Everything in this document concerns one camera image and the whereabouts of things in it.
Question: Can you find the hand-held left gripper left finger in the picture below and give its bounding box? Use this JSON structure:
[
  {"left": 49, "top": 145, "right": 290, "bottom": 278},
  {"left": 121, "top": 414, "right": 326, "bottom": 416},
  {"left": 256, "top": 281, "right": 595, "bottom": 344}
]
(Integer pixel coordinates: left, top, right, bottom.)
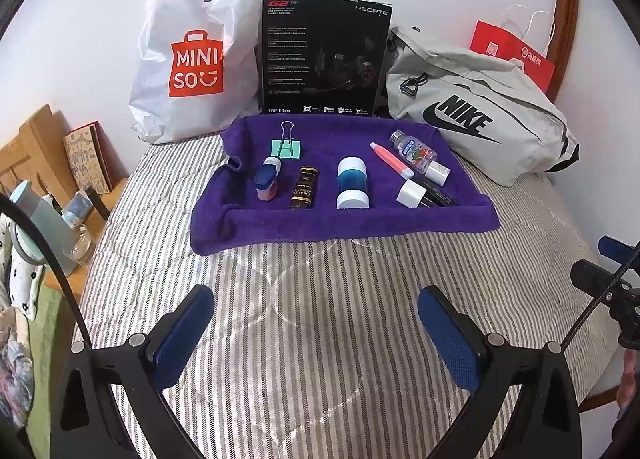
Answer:
[{"left": 50, "top": 284, "right": 216, "bottom": 459}]

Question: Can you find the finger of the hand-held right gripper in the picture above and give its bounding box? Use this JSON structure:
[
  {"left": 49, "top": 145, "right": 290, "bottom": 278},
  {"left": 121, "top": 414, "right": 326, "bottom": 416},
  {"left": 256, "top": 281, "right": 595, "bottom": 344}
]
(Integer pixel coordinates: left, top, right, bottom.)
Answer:
[
  {"left": 599, "top": 235, "right": 640, "bottom": 267},
  {"left": 571, "top": 260, "right": 621, "bottom": 300}
]

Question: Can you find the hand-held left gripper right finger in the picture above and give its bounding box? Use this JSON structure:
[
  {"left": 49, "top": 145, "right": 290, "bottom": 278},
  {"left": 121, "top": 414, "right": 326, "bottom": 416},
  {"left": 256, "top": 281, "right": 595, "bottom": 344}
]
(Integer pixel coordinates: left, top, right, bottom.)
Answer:
[{"left": 417, "top": 285, "right": 588, "bottom": 459}]

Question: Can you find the white capped black tube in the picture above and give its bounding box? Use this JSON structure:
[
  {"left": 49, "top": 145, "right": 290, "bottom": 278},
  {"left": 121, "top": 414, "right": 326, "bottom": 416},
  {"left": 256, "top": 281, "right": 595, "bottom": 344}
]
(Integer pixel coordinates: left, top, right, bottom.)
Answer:
[{"left": 396, "top": 178, "right": 458, "bottom": 207}]

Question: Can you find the white USB adapter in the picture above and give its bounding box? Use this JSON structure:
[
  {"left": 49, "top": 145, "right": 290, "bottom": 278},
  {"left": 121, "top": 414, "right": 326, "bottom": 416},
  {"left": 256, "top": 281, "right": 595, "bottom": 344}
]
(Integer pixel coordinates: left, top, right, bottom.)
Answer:
[{"left": 425, "top": 160, "right": 452, "bottom": 186}]

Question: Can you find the blue capped small jar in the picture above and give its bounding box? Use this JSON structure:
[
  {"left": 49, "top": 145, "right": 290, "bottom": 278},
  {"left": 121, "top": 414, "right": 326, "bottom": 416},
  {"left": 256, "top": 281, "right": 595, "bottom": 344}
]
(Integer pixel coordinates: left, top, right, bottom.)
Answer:
[{"left": 254, "top": 156, "right": 283, "bottom": 201}]

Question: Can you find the white and blue bottle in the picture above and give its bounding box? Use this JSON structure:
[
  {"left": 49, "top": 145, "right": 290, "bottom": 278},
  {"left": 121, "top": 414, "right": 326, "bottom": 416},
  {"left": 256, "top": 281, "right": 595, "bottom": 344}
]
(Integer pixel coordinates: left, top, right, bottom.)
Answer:
[{"left": 336, "top": 156, "right": 372, "bottom": 210}]

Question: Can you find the dark brown snack packet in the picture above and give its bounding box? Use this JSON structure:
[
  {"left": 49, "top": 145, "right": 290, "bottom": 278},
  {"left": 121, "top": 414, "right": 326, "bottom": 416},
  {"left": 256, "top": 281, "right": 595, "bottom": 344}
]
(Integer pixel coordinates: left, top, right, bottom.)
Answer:
[{"left": 289, "top": 166, "right": 320, "bottom": 210}]

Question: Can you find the pink pen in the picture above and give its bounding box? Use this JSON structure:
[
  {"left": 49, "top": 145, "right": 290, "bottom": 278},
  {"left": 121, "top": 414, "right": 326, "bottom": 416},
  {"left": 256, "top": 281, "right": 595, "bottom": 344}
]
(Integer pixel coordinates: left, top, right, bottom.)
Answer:
[{"left": 369, "top": 142, "right": 416, "bottom": 179}]

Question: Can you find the person's right hand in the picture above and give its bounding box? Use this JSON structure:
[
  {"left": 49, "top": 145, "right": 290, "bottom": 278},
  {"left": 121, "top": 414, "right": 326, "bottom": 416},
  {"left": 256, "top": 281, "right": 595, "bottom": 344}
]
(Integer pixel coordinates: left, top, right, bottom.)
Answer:
[{"left": 617, "top": 351, "right": 640, "bottom": 410}]

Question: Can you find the striped bedsheet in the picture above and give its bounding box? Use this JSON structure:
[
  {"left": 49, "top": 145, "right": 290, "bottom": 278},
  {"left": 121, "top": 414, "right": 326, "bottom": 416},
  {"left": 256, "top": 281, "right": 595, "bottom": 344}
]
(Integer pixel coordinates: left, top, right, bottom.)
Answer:
[{"left": 72, "top": 132, "right": 626, "bottom": 459}]

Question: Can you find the green cloth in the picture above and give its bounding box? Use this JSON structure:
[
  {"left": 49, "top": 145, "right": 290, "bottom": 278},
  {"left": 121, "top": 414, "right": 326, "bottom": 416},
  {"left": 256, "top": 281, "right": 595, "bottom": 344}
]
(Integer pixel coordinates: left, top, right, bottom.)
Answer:
[{"left": 0, "top": 284, "right": 83, "bottom": 390}]

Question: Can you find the clear water bottle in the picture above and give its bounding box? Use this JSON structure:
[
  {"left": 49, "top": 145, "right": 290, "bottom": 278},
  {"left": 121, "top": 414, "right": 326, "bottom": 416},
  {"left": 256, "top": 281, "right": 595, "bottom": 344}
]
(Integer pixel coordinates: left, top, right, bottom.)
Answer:
[{"left": 62, "top": 189, "right": 96, "bottom": 267}]

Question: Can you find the purple towel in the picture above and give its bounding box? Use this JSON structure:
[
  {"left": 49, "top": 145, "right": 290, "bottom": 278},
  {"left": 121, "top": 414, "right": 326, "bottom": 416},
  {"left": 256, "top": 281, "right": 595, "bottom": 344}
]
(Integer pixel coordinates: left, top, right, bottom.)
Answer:
[{"left": 190, "top": 114, "right": 502, "bottom": 256}]

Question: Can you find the white floral cloth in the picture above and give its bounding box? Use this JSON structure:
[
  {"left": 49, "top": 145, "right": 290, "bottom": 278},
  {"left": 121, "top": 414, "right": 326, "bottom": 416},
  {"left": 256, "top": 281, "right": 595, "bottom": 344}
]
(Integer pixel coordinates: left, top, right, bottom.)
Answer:
[{"left": 0, "top": 219, "right": 46, "bottom": 320}]

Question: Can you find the teal lidded cup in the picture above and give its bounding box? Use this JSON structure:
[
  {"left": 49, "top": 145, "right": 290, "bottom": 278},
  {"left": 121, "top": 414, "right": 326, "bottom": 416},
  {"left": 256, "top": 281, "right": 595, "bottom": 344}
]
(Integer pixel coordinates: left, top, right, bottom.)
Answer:
[{"left": 10, "top": 180, "right": 78, "bottom": 275}]

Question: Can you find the multicoloured patterned cloth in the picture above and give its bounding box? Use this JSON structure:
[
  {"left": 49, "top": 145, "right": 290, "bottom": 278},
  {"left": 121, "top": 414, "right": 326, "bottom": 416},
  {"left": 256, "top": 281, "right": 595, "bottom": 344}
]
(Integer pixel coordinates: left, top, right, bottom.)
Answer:
[{"left": 0, "top": 309, "right": 36, "bottom": 430}]

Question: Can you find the small clear plastic bottle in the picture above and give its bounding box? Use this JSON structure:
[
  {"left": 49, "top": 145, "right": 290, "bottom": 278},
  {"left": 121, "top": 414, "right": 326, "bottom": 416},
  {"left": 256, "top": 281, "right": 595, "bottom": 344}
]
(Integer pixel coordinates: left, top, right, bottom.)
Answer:
[{"left": 389, "top": 129, "right": 438, "bottom": 172}]

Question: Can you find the brown patterned notebook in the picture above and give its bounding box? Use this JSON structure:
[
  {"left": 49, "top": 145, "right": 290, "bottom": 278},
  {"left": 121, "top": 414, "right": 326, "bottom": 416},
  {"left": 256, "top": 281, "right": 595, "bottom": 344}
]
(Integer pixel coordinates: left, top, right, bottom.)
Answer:
[{"left": 63, "top": 122, "right": 116, "bottom": 195}]

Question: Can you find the teal binder clip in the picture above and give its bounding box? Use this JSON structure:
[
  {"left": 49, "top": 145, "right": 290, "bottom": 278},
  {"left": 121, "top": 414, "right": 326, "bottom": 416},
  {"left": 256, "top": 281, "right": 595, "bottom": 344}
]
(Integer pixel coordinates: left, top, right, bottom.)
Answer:
[{"left": 270, "top": 120, "right": 304, "bottom": 160}]

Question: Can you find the grey sports bag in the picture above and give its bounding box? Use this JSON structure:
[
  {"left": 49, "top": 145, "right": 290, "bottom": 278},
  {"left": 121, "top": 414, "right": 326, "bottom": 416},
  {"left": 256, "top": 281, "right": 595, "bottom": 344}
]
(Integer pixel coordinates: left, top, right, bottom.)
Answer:
[{"left": 385, "top": 24, "right": 581, "bottom": 187}]

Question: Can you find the red paper bag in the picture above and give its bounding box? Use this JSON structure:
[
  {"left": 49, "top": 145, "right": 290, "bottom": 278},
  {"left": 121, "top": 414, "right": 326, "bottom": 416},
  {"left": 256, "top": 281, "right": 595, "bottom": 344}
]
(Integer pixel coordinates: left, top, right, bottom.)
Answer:
[{"left": 469, "top": 4, "right": 557, "bottom": 95}]

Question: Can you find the wooden nightstand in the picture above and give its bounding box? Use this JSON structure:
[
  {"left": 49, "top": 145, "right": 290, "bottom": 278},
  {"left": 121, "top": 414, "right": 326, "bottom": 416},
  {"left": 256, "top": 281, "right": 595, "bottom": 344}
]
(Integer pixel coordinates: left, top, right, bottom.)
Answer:
[{"left": 0, "top": 104, "right": 128, "bottom": 300}]

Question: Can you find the wooden headboard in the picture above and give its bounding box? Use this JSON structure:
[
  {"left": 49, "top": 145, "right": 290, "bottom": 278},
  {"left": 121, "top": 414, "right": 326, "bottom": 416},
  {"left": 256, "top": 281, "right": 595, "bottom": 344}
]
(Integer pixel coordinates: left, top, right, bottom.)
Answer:
[{"left": 547, "top": 0, "right": 581, "bottom": 105}]

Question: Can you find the white plastic shopping bag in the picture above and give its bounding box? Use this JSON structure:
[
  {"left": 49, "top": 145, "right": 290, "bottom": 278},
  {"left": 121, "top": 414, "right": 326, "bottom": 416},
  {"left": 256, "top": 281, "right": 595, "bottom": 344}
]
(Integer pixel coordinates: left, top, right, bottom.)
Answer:
[{"left": 130, "top": 0, "right": 266, "bottom": 144}]

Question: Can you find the black cardboard box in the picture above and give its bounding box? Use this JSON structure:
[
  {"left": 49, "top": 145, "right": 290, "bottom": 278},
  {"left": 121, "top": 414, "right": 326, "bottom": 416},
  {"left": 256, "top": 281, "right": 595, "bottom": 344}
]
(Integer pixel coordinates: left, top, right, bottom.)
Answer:
[{"left": 260, "top": 0, "right": 393, "bottom": 117}]

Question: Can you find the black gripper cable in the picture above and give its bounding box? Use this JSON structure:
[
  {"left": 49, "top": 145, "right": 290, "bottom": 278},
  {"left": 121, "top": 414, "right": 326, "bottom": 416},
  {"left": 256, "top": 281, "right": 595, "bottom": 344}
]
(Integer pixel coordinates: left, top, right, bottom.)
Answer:
[
  {"left": 560, "top": 239, "right": 640, "bottom": 352},
  {"left": 0, "top": 196, "right": 93, "bottom": 355}
]

